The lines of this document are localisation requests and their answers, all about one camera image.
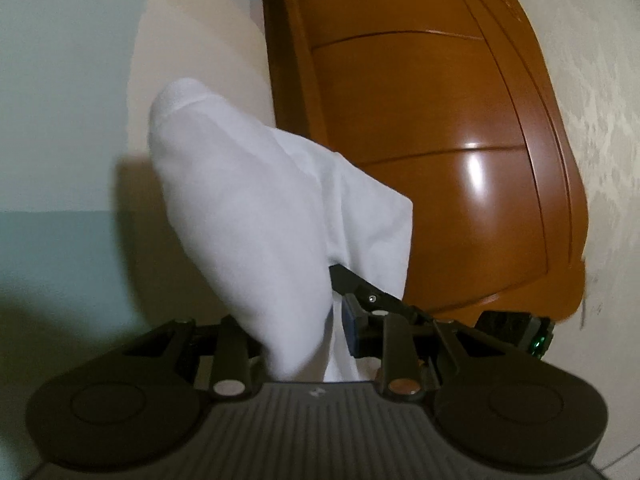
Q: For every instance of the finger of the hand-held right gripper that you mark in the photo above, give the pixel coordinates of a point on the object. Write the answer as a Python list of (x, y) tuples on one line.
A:
[(360, 287)]

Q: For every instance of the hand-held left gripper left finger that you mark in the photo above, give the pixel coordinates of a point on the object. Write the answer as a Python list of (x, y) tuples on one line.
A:
[(232, 350)]

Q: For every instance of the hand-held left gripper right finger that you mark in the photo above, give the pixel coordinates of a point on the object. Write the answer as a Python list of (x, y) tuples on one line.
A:
[(351, 327)]

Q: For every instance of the white printed sweatshirt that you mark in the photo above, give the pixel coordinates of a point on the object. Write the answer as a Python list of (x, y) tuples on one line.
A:
[(250, 220)]

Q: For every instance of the wooden bed headboard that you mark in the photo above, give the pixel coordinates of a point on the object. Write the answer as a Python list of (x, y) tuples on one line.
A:
[(425, 135)]

